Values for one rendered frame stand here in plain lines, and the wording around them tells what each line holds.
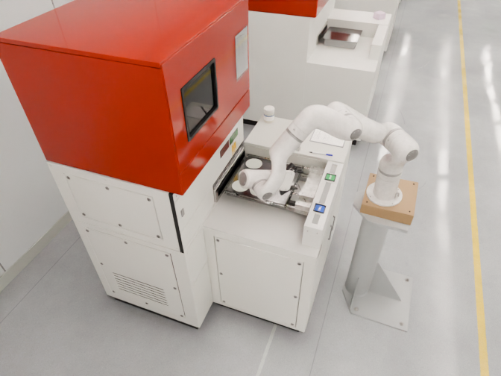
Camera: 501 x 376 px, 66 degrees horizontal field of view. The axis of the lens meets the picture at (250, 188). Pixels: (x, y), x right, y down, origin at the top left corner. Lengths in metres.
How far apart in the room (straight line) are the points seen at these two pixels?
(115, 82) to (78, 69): 0.15
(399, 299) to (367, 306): 0.23
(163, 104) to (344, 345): 1.88
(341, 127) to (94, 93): 0.97
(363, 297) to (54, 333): 2.06
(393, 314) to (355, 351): 0.38
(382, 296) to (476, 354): 0.62
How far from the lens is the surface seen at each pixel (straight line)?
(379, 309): 2.85
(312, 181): 2.28
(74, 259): 3.28
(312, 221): 1.94
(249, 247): 2.07
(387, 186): 2.14
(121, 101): 1.55
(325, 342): 2.66
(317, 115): 1.61
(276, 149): 1.64
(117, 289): 2.72
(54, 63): 1.67
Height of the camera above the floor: 2.35
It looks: 42 degrees down
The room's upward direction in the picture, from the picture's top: 1 degrees counter-clockwise
